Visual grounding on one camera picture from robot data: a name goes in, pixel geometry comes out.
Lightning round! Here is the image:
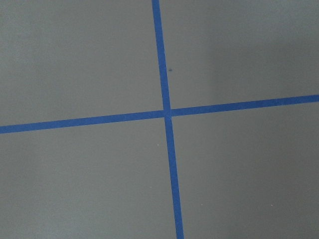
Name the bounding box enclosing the blue tape grid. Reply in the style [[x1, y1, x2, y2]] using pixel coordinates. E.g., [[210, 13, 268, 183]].
[[0, 0, 319, 239]]

